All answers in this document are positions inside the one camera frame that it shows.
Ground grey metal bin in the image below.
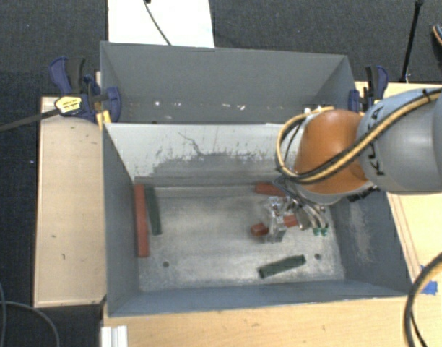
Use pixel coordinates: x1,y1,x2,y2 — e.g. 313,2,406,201
99,40,414,318

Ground pale wood board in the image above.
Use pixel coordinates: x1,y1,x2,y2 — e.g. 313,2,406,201
32,95,108,309

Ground dark green flat block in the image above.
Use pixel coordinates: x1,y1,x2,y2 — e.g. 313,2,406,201
257,254,308,280
144,185,163,236

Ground red-brown flat block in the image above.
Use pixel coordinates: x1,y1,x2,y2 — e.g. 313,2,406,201
250,215,300,236
254,181,287,197
134,183,151,259

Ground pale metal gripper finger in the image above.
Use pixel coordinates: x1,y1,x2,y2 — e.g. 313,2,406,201
262,197,287,220
263,223,288,244

